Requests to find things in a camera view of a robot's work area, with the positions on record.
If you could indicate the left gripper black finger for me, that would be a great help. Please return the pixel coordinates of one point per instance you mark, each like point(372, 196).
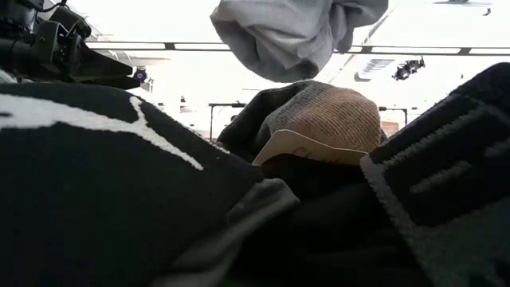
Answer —
point(99, 65)
point(119, 83)

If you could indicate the light blue shirt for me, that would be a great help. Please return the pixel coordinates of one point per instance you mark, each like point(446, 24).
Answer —
point(287, 40)

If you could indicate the grey and tan sock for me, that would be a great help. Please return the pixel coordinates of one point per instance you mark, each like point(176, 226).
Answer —
point(330, 115)

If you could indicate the black underwear striped waistband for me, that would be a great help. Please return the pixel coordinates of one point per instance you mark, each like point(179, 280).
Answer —
point(450, 159)

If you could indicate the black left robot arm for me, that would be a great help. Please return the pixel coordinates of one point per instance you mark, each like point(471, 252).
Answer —
point(16, 56)

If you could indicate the round ceiling spotlight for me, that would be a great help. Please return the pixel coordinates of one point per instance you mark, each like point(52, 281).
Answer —
point(140, 75)

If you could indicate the ceiling light strip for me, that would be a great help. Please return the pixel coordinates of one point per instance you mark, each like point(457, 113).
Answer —
point(398, 50)

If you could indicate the ceiling spotlight cluster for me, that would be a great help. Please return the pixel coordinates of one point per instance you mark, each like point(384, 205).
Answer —
point(408, 68)

